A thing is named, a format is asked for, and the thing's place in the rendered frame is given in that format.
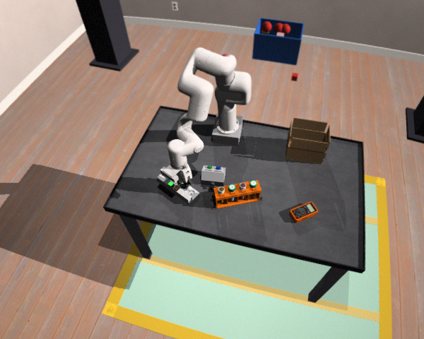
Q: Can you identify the orange pocket multimeter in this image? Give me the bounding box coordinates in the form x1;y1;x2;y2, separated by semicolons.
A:
289;201;318;223

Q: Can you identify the brown cardboard box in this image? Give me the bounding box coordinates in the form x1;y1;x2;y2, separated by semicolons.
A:
285;117;331;164

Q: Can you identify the orange tube holder plate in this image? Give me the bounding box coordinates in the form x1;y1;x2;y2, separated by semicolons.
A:
213;180;261;209

